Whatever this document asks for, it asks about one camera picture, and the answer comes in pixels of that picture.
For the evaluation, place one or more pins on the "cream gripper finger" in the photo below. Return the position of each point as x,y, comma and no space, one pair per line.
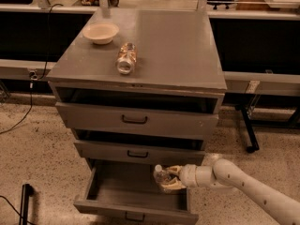
172,185
175,170

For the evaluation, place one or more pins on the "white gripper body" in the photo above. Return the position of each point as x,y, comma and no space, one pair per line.
187,175

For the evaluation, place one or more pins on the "clear plastic water bottle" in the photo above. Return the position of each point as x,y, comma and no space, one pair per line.
162,178

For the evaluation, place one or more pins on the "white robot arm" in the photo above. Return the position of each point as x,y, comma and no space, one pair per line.
224,174

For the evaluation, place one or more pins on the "grey middle drawer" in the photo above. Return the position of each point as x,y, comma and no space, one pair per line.
138,153

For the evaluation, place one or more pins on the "grey open bottom drawer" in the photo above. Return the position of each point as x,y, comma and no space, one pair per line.
129,191

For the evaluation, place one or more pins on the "grey drawer cabinet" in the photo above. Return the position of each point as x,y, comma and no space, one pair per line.
177,70

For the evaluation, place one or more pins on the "grey top drawer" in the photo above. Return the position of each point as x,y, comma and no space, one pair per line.
183,125

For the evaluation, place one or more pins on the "black table leg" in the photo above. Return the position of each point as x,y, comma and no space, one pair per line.
254,144

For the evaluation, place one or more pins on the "orange soda can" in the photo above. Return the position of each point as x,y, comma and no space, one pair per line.
127,59

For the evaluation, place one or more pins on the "black stand foot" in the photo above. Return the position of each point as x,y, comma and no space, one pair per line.
27,193

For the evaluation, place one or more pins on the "white bowl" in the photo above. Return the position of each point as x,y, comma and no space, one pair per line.
100,33

